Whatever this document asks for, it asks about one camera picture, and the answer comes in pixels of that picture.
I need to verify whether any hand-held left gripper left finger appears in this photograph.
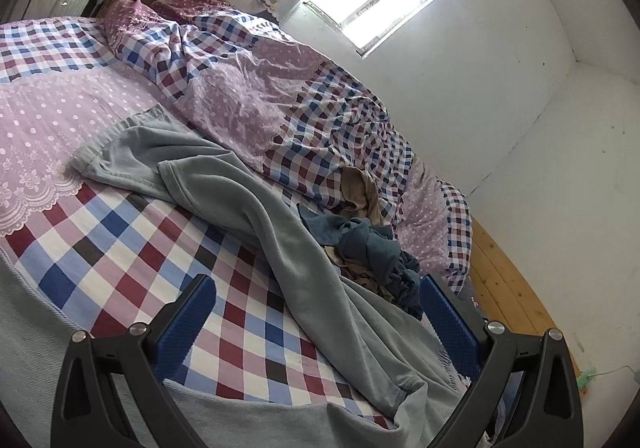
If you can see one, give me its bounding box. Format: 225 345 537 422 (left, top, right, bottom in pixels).
50 273 217 448

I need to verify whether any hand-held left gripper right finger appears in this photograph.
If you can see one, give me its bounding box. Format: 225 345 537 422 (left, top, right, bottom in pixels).
419 273 585 448

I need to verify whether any pale green twill garment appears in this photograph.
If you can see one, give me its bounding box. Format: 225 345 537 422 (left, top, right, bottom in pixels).
0 108 481 448

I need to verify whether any wooden headboard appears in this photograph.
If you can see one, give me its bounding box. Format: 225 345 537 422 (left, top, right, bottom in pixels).
467 215 583 379

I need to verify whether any checkered purple dotted pillow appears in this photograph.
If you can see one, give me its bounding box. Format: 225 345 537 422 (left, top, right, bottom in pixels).
395 163 476 296

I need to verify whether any dark blue garment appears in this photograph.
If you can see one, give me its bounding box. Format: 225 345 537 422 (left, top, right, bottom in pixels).
297 203 426 321

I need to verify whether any beige garment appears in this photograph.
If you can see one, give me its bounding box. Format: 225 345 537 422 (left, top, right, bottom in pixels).
322 165 396 301

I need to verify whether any checkered purple quilt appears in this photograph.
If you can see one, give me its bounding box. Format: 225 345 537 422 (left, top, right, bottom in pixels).
102 0 416 229

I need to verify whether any green wall charger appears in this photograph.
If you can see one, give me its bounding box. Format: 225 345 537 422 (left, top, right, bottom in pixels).
575 365 601 391

